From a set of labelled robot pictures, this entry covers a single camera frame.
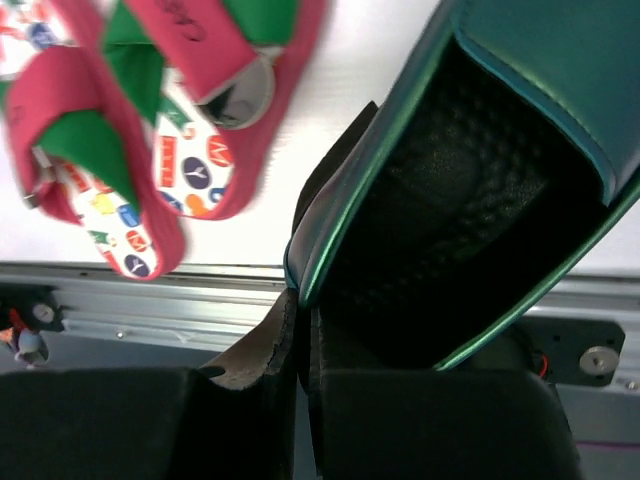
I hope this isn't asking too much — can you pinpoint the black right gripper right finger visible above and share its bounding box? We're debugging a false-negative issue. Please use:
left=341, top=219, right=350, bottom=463
left=308, top=309, right=583, bottom=479

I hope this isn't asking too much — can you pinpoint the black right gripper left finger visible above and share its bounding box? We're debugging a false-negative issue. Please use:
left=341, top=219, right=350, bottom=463
left=1, top=289, right=298, bottom=479

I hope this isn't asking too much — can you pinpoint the metallic green loafer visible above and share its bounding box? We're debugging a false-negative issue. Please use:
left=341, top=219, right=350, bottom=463
left=284, top=1, right=639, bottom=369

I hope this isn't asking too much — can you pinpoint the pink patterned sandal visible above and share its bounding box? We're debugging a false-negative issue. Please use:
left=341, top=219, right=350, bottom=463
left=1, top=1, right=186, bottom=281
left=104, top=1, right=329, bottom=220

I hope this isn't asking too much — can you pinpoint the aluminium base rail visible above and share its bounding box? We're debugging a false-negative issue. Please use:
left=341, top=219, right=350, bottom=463
left=1, top=263, right=639, bottom=446

